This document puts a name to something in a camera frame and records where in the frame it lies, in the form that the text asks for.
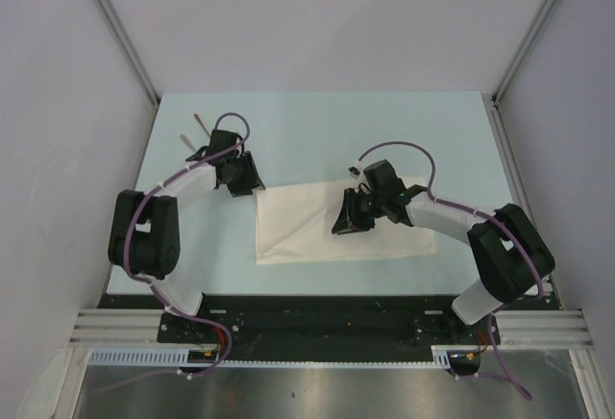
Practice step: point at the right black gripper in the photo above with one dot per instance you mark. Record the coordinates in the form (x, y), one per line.
(349, 220)

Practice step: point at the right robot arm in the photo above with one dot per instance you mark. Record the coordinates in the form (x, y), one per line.
(510, 255)

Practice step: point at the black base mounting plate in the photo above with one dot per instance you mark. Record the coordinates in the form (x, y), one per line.
(329, 329)

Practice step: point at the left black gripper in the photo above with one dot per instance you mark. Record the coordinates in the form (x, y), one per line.
(251, 180)

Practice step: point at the copper spoon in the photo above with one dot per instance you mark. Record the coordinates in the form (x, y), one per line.
(201, 123)

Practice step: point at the aluminium cross rail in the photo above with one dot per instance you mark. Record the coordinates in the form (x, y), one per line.
(518, 329)

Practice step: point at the left aluminium frame post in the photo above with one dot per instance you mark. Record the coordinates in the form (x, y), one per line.
(126, 46)

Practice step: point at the silver fork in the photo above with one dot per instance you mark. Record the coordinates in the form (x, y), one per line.
(194, 150)

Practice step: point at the right aluminium frame post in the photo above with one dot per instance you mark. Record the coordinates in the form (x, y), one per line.
(532, 33)

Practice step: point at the white cloth napkin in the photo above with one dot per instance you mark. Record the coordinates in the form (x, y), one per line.
(294, 224)

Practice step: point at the aluminium frame post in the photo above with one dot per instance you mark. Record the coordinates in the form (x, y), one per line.
(532, 33)
(126, 46)

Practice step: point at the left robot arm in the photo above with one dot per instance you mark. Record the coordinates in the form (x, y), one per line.
(145, 237)

